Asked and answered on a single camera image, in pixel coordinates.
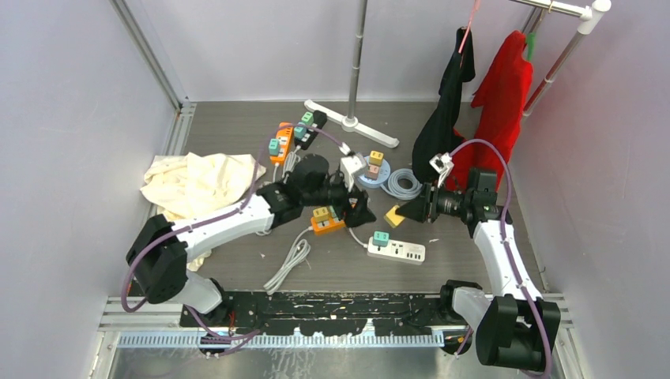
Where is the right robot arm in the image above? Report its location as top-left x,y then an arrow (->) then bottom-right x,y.
397,168 -> 561,374

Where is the green adapter on orange strip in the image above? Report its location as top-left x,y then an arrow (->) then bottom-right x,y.
328,206 -> 339,219

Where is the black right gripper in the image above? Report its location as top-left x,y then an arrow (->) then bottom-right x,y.
397,176 -> 472,223

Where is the yellow adapter on orange strip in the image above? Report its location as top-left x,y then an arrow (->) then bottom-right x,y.
313,207 -> 330,223

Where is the black power strip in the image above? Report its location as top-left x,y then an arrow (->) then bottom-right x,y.
293,111 -> 327,150

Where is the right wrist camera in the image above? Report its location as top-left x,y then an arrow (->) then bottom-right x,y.
429,153 -> 454,188

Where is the teal plug adapter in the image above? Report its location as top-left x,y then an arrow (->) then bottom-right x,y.
372,231 -> 390,247

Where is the green adapter on black strip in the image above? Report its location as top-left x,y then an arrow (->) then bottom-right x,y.
299,111 -> 314,126

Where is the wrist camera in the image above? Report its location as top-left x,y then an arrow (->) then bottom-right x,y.
340,152 -> 368,193
429,153 -> 454,188

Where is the yellow plug adapter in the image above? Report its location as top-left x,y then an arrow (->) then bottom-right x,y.
384,205 -> 405,228

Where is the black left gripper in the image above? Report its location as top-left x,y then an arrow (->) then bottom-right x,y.
301,169 -> 375,226

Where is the orange power strip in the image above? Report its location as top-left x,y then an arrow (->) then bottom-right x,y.
269,122 -> 294,166
311,216 -> 345,236

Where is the round blue power socket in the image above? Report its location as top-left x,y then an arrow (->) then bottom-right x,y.
357,159 -> 392,189

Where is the white power strip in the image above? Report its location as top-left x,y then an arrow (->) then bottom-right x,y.
367,237 -> 426,265

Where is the white bundled cable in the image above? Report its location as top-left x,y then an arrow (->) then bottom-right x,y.
262,226 -> 315,297

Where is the teal adapter on orange strip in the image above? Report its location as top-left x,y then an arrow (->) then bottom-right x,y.
268,138 -> 281,156

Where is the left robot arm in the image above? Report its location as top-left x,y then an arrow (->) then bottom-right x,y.
122,153 -> 376,326

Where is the white clothes rack stand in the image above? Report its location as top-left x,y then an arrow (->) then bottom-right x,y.
303,0 -> 400,148

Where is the yellow adapter on round socket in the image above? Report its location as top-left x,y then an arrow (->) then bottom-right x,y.
368,150 -> 384,167

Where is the white cable of far strips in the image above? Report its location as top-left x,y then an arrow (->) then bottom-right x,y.
272,152 -> 303,184

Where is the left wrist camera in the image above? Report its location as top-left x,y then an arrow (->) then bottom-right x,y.
340,152 -> 368,193

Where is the red hanging garment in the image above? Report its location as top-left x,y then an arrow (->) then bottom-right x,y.
446,31 -> 533,190

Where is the cream cloth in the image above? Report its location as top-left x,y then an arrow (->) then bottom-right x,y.
140,152 -> 267,273

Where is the black hanging garment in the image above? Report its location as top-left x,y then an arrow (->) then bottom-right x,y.
412,28 -> 476,183

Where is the teal adapter on black strip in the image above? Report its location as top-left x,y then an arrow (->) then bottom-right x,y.
293,122 -> 307,141

